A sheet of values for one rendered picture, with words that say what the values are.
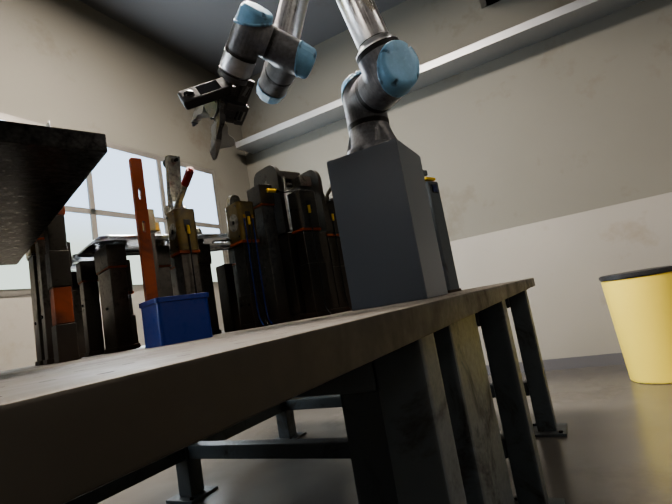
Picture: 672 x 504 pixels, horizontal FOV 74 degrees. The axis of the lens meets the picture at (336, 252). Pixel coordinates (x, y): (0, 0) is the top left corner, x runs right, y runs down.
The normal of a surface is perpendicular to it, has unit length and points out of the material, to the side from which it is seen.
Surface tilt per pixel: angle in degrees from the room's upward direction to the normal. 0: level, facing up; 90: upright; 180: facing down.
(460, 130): 90
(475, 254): 90
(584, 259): 90
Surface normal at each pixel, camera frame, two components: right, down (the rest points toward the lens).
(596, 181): -0.47, -0.04
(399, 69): 0.45, -0.06
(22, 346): 0.87, -0.21
